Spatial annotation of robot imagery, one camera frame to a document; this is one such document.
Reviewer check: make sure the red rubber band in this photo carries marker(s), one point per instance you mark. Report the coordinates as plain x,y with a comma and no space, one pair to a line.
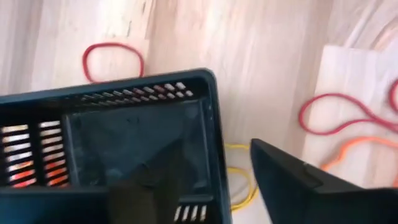
109,44
374,119

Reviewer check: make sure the black plastic mesh basket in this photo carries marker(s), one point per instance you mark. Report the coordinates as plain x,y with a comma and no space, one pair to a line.
124,137

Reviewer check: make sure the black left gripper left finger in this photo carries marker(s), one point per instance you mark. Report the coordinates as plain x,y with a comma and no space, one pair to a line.
146,193

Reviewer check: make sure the yellow rubber band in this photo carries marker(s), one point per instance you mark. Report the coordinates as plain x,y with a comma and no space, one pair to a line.
239,169

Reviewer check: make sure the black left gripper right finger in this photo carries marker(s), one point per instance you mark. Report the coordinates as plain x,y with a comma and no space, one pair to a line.
311,202

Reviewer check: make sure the orange rubber band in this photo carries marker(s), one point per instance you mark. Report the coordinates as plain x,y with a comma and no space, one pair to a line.
367,139

